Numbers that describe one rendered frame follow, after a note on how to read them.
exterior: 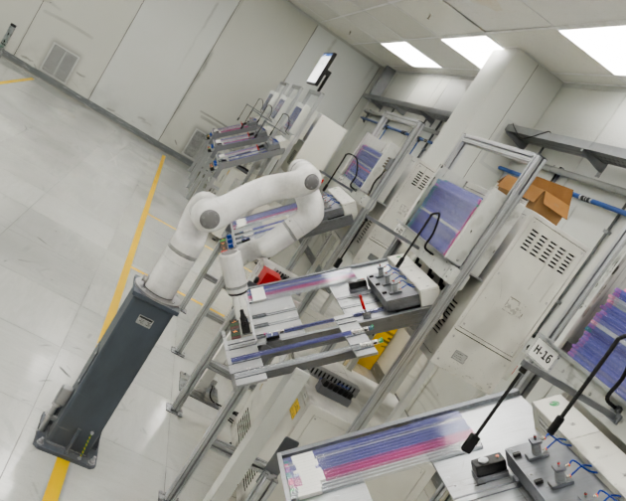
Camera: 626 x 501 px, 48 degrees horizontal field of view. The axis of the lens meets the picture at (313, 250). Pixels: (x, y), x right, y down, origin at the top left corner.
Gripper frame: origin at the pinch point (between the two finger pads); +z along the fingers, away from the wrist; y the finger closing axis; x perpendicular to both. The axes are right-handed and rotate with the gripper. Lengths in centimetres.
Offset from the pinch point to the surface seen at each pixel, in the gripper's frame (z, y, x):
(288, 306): 5.3, -26.3, 19.7
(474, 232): -23, 11, 93
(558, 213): -13, -19, 142
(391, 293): -1, 1, 60
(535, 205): -18, -23, 134
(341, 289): 5, -33, 45
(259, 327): 5.1, -9.7, 5.5
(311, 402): 33.6, 8.7, 19.3
